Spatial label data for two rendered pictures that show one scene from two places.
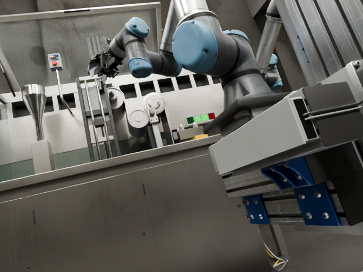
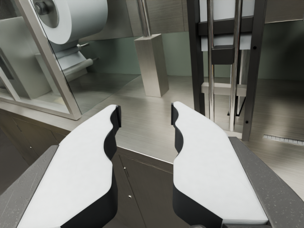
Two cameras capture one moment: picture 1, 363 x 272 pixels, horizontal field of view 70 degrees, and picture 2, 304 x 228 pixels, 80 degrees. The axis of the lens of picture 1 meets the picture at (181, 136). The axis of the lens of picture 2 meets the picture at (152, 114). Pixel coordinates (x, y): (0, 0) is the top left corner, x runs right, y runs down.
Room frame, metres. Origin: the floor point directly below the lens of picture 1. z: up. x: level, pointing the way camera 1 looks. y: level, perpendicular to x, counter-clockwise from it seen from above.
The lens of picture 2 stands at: (0.95, 0.20, 1.29)
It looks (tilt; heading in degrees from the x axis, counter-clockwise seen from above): 31 degrees down; 52
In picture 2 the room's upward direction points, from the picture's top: 12 degrees counter-clockwise
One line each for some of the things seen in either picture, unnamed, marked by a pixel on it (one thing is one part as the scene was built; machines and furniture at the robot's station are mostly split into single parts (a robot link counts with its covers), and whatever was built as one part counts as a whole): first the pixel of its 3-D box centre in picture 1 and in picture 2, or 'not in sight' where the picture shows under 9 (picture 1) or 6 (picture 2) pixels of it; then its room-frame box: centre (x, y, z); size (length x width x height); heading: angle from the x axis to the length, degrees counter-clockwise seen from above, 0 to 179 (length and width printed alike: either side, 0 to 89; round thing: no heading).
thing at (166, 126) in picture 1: (166, 127); not in sight; (1.71, 0.08, 1.11); 0.23 x 0.01 x 0.18; 14
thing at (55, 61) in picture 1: (55, 61); not in sight; (1.48, 0.66, 1.66); 0.07 x 0.07 x 0.10; 13
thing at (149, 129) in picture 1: (154, 147); not in sight; (1.73, 0.20, 1.00); 0.33 x 0.07 x 0.20; 14
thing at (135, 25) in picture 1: (132, 35); not in sight; (0.80, 0.07, 1.21); 0.11 x 0.08 x 0.09; 47
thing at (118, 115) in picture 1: (113, 106); not in sight; (1.65, 0.39, 1.34); 0.25 x 0.14 x 0.14; 14
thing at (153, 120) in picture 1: (156, 131); not in sight; (1.53, 0.14, 1.05); 0.06 x 0.05 x 0.31; 14
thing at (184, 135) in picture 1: (186, 140); not in sight; (1.78, -0.02, 1.00); 0.40 x 0.16 x 0.06; 14
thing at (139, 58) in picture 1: (142, 60); not in sight; (0.82, 0.06, 1.12); 0.11 x 0.08 x 0.11; 137
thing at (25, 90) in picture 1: (34, 94); not in sight; (1.52, 0.84, 1.50); 0.14 x 0.14 x 0.06
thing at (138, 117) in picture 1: (138, 123); not in sight; (1.68, 0.26, 1.18); 0.26 x 0.12 x 0.12; 14
